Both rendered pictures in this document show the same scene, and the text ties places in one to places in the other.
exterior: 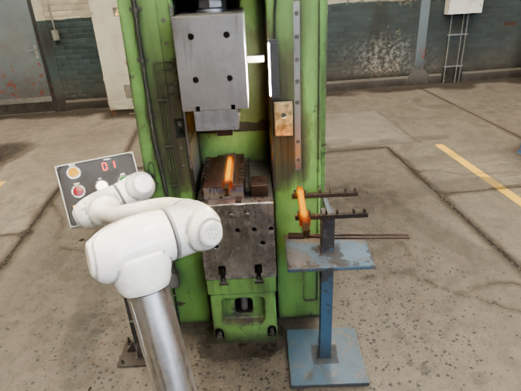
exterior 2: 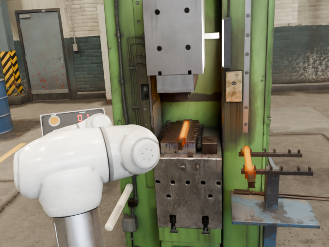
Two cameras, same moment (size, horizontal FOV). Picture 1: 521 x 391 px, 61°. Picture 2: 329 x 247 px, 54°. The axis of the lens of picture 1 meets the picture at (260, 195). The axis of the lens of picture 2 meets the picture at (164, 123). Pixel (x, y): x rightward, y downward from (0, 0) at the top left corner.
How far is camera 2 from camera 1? 0.37 m
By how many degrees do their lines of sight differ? 13
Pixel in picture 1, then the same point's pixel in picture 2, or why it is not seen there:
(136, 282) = (58, 198)
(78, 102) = (86, 93)
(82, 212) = not seen: hidden behind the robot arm
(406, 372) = not seen: outside the picture
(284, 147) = (233, 111)
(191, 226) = (125, 143)
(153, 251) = (81, 166)
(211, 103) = (171, 68)
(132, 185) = (91, 123)
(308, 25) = (258, 6)
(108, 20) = not seen: hidden behind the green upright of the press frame
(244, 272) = (192, 222)
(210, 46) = (173, 19)
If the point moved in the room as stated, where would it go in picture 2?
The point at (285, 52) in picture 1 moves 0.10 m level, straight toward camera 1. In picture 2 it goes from (237, 28) to (237, 29)
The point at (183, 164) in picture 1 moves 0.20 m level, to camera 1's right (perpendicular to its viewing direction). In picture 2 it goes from (146, 123) to (178, 123)
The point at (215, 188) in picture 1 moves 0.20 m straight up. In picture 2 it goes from (170, 144) to (169, 110)
